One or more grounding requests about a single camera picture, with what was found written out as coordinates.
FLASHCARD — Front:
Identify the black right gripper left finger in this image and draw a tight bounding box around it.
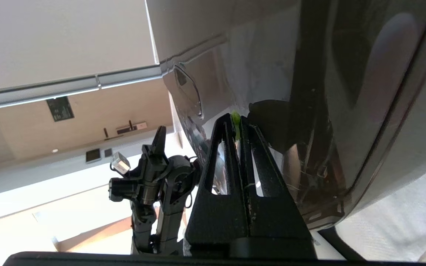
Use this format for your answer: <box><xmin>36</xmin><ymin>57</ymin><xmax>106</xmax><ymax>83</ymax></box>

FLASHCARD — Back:
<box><xmin>185</xmin><ymin>114</ymin><xmax>251</xmax><ymax>257</ymax></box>

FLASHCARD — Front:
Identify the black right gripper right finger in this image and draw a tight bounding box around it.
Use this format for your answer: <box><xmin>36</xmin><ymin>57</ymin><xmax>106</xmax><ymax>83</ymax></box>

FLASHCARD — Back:
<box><xmin>240</xmin><ymin>117</ymin><xmax>317</xmax><ymax>257</ymax></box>

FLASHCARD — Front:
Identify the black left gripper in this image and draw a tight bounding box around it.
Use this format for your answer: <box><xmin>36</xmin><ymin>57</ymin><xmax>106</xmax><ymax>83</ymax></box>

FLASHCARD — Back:
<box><xmin>139</xmin><ymin>126</ymin><xmax>171</xmax><ymax>178</ymax></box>

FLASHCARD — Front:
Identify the black rice cooker lid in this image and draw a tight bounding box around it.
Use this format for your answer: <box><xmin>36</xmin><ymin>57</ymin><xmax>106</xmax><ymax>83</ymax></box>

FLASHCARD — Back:
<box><xmin>146</xmin><ymin>0</ymin><xmax>426</xmax><ymax>231</ymax></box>

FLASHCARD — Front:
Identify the white terry towel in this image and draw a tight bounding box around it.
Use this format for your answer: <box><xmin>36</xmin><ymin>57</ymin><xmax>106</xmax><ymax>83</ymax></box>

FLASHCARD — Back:
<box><xmin>335</xmin><ymin>148</ymin><xmax>426</xmax><ymax>263</ymax></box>

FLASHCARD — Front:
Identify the grey overhead cabinet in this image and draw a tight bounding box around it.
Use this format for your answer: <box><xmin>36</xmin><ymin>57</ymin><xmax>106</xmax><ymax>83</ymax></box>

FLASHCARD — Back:
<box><xmin>0</xmin><ymin>0</ymin><xmax>162</xmax><ymax>112</ymax></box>

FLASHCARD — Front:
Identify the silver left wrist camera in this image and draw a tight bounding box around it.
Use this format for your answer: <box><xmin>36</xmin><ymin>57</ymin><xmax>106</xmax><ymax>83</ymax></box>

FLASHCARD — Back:
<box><xmin>110</xmin><ymin>152</ymin><xmax>131</xmax><ymax>174</ymax></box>

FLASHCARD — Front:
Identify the black power cable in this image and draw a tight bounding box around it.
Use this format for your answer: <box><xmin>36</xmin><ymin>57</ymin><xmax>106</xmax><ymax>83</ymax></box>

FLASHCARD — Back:
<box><xmin>318</xmin><ymin>226</ymin><xmax>366</xmax><ymax>261</ymax></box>

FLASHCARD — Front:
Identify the dark wall switch panel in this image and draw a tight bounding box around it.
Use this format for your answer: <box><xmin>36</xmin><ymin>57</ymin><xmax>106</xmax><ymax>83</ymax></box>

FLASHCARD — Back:
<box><xmin>85</xmin><ymin>147</ymin><xmax>113</xmax><ymax>164</ymax></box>

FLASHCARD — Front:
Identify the black wall sign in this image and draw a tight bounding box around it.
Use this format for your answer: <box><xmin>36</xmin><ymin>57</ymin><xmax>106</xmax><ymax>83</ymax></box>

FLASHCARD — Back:
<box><xmin>46</xmin><ymin>96</ymin><xmax>75</xmax><ymax>123</ymax></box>

